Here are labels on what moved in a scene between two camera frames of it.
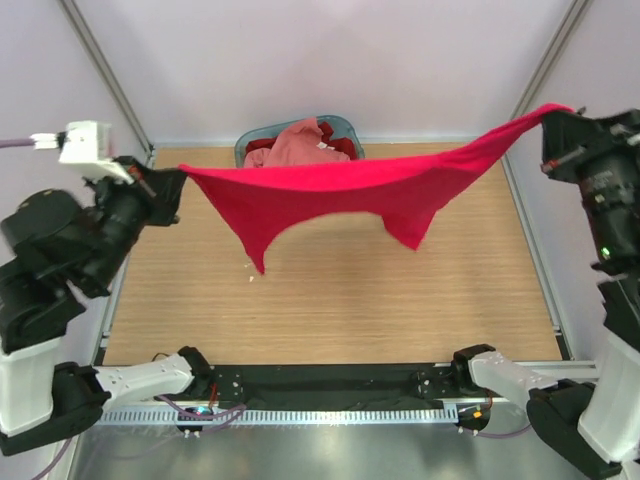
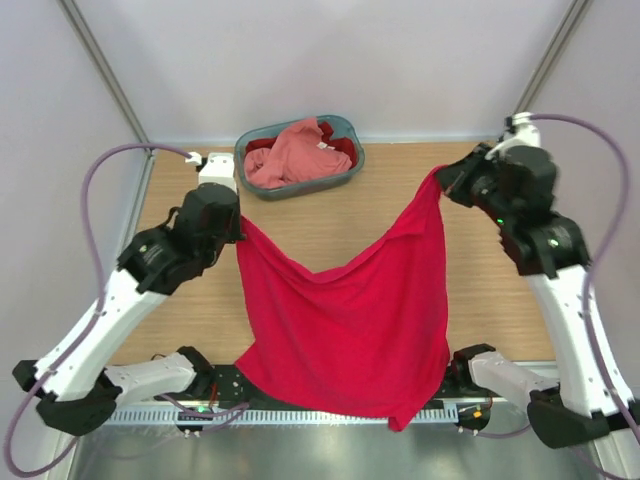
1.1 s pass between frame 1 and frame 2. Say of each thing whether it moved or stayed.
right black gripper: moved
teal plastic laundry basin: stayed
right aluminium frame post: stayed
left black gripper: moved
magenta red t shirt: moved
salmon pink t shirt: stayed
